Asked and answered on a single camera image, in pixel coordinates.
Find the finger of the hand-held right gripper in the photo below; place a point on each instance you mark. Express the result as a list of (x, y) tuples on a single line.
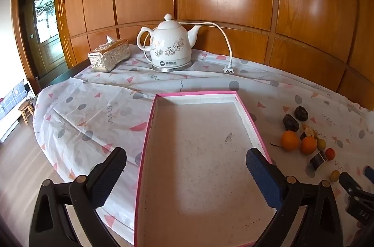
[(369, 171), (350, 183)]

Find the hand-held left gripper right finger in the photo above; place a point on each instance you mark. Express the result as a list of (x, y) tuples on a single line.
[(263, 177)]

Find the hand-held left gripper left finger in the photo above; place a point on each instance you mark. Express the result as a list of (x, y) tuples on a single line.
[(108, 177)]

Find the small yellow fruit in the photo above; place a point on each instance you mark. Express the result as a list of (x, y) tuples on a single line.
[(334, 175)]

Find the round dark sugarcane piece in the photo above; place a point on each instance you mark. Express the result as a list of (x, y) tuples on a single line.
[(318, 160)]

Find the orange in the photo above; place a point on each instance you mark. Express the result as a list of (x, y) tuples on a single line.
[(290, 141), (308, 145)]

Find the pale yellow peeled piece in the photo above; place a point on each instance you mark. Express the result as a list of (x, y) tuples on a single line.
[(321, 144)]

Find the dark brown water chestnut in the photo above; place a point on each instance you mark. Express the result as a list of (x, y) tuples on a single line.
[(301, 113), (290, 123)]

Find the small carrot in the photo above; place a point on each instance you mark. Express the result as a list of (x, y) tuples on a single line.
[(312, 131)]

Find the pink-rimmed shallow cardboard tray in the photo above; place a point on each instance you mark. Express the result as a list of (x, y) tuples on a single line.
[(198, 162)]

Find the small red-orange fruit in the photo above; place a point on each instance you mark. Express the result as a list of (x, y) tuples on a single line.
[(330, 154)]

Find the white patterned tablecloth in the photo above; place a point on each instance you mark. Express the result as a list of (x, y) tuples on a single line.
[(87, 106)]

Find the small wooden stool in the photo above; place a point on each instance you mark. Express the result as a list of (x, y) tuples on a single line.
[(24, 106)]

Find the ornate silver tissue box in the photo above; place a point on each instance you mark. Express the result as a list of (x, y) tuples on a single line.
[(109, 57)]

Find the blue checked cushion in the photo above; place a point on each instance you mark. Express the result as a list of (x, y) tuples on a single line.
[(11, 99)]

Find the silver kettle base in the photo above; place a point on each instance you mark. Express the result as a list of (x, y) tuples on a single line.
[(172, 69)]

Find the wooden door with glass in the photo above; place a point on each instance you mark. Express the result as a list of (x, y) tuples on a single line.
[(49, 54)]

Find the white floral ceramic kettle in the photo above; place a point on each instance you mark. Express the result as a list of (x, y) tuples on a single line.
[(169, 42)]

